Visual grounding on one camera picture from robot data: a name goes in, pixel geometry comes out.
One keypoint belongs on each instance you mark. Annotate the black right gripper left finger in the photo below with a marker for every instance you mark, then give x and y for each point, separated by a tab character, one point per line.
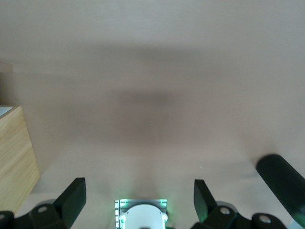
69	205

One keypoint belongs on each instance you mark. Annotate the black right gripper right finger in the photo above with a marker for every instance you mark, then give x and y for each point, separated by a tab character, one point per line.
205	207

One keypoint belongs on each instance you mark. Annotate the light wooden drawer cabinet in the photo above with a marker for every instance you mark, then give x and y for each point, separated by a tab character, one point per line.
16	155

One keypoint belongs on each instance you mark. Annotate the black cylindrical vase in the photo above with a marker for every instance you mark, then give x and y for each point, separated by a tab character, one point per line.
278	176

